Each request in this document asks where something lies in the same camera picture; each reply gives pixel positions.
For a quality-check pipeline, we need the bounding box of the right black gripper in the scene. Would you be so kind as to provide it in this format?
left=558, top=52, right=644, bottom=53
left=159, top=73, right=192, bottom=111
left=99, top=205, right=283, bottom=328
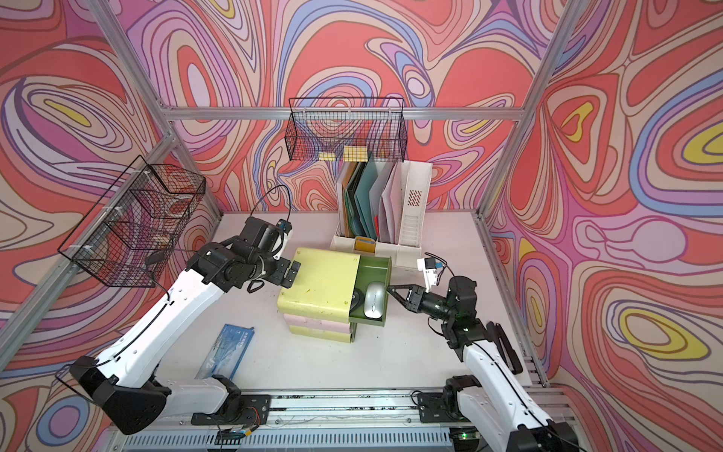
left=388, top=284, right=457, bottom=322

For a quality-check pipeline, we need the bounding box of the silver computer mouse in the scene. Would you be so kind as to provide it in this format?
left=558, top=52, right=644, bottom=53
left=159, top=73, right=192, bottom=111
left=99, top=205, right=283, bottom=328
left=363, top=282, right=386, bottom=319

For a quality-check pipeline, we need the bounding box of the yellow-green drawer cabinet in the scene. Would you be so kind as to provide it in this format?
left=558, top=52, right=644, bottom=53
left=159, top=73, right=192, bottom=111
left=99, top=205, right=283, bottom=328
left=277, top=248, right=361, bottom=344

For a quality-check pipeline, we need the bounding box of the green drawer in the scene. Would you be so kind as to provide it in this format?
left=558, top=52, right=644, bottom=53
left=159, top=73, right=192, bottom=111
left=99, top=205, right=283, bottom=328
left=349, top=255, right=392, bottom=327

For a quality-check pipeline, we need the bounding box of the black Lecoo mouse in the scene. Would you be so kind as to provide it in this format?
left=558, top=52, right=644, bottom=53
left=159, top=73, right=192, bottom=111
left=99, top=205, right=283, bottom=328
left=349, top=288, right=365, bottom=313

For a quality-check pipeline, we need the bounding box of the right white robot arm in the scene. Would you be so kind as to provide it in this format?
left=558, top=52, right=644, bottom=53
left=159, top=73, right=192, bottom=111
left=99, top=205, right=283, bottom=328
left=387, top=276, right=583, bottom=451

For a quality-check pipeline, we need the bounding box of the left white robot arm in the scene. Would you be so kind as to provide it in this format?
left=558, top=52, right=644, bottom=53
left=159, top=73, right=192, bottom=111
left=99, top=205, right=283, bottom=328
left=70, top=242, right=301, bottom=435

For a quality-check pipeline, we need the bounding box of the green folder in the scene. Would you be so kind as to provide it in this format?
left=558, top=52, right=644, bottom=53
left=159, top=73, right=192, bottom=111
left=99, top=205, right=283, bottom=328
left=344, top=162, right=366, bottom=237

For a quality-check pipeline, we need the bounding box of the white file organizer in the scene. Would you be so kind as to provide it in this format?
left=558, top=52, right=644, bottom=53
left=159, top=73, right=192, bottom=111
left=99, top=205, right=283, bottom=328
left=331, top=161, right=432, bottom=269

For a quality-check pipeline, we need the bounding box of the pink folder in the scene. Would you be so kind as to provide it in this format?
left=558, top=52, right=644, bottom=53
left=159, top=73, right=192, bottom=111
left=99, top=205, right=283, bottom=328
left=378, top=163, right=401, bottom=244

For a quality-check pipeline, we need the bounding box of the teal folder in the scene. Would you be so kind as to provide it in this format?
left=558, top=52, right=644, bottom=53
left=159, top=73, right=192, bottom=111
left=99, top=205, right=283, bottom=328
left=354, top=161, right=378, bottom=240

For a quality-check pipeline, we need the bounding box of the blue plastic package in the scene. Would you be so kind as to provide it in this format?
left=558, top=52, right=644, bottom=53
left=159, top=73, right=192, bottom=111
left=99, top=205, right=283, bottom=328
left=196, top=324, right=255, bottom=380

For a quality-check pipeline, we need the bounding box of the yellow sticky note pad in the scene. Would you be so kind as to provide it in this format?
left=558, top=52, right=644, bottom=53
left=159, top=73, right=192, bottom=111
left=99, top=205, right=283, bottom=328
left=317, top=152, right=336, bottom=162

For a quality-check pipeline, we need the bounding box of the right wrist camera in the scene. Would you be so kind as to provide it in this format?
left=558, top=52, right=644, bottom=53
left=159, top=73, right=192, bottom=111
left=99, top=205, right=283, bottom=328
left=417, top=257, right=445, bottom=291

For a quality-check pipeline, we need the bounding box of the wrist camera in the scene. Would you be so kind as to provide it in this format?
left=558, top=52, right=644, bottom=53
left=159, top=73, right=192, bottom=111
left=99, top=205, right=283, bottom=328
left=276, top=218, right=293, bottom=235
left=417, top=257, right=445, bottom=291

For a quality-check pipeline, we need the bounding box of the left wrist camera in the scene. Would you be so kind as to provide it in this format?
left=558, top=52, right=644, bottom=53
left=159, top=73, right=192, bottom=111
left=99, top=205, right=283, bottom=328
left=276, top=218, right=293, bottom=235

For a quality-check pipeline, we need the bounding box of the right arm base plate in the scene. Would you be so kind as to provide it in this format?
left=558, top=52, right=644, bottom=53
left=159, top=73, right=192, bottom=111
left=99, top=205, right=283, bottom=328
left=410, top=391, right=464, bottom=424

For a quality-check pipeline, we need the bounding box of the aluminium front rail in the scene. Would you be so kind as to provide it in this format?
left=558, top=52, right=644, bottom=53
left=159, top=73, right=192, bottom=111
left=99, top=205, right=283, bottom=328
left=96, top=388, right=489, bottom=451

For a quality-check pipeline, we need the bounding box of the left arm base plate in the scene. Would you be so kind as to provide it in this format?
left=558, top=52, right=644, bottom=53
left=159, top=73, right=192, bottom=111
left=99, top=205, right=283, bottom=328
left=191, top=395, right=271, bottom=427

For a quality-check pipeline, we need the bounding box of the back black wire basket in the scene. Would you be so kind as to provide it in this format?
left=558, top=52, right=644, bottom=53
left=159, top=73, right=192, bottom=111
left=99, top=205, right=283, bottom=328
left=284, top=95, right=409, bottom=162

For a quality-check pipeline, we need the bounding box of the black wire basket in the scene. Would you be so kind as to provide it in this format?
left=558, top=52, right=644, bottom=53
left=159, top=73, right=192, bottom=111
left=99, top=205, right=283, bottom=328
left=58, top=156, right=206, bottom=288
left=284, top=95, right=409, bottom=162

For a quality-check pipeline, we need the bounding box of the left black wire basket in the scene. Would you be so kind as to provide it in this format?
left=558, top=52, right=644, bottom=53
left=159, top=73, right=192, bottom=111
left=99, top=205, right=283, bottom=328
left=58, top=156, right=206, bottom=288

